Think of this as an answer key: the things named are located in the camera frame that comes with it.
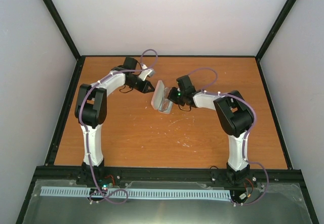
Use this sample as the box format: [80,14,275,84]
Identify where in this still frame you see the brown transparent sunglasses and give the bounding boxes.
[159,87,173,114]

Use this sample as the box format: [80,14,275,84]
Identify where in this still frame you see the pink glasses case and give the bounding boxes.
[151,80,166,113]

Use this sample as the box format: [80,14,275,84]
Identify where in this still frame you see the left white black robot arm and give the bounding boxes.
[74,57,155,185]

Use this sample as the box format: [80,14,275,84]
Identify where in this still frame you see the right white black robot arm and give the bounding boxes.
[168,75,256,185]

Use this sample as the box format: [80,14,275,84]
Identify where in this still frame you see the clear plastic sheet cover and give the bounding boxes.
[23,180,311,223]

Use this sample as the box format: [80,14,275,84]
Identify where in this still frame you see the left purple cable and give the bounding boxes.
[78,48,159,205]

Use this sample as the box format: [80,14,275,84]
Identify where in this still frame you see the left black frame post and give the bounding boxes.
[42,0,81,60]

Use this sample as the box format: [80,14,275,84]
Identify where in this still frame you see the black frame post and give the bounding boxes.
[255,0,297,63]
[42,0,81,60]

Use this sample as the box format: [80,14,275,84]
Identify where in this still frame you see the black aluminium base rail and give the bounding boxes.
[33,165,304,185]

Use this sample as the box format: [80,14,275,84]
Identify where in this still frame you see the light blue slotted cable duct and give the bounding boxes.
[39,187,231,201]

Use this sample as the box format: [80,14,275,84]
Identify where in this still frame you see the right black frame post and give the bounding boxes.
[255,0,297,63]

